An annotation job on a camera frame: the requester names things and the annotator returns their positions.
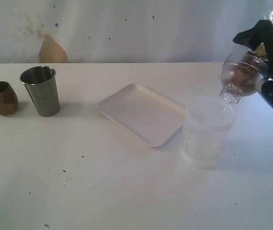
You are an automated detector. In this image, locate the clear dome jar lid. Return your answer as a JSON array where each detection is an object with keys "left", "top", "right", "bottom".
[{"left": 220, "top": 45, "right": 269, "bottom": 104}]

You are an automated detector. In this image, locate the stainless steel cup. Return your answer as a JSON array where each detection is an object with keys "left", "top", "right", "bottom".
[{"left": 20, "top": 66, "right": 60, "bottom": 117}]

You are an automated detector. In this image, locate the brown wooden cup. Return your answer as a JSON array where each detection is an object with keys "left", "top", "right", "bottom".
[{"left": 0, "top": 81, "right": 18, "bottom": 115}]

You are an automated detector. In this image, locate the translucent plastic tub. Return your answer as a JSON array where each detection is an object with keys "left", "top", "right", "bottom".
[{"left": 182, "top": 96, "right": 235, "bottom": 169}]

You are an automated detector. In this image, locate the white foam tray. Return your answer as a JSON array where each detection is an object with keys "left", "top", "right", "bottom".
[{"left": 98, "top": 83, "right": 185, "bottom": 147}]

